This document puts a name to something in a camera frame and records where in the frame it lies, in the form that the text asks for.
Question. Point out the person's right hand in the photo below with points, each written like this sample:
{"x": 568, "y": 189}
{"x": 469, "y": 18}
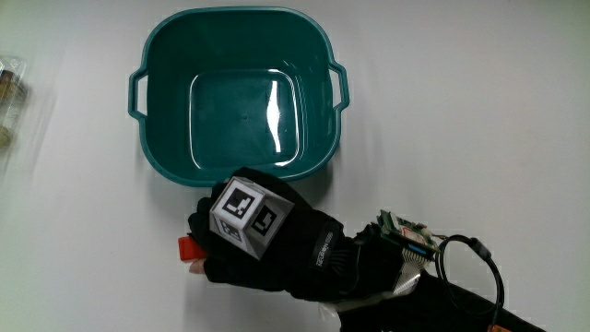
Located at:
{"x": 295, "y": 258}

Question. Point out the red block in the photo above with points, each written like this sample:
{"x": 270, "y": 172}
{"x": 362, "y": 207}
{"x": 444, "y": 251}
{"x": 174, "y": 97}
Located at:
{"x": 189, "y": 250}

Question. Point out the person's right forearm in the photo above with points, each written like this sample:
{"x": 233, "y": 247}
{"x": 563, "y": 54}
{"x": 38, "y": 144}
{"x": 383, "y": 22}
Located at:
{"x": 442, "y": 309}

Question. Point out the green circuit board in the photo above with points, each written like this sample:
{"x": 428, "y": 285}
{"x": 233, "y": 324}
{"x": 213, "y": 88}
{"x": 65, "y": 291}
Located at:
{"x": 408, "y": 235}

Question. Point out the teal plastic basin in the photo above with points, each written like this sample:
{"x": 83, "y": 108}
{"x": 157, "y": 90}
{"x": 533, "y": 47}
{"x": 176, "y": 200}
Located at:
{"x": 244, "y": 115}

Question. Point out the clear plastic container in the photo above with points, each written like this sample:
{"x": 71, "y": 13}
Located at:
{"x": 10, "y": 99}

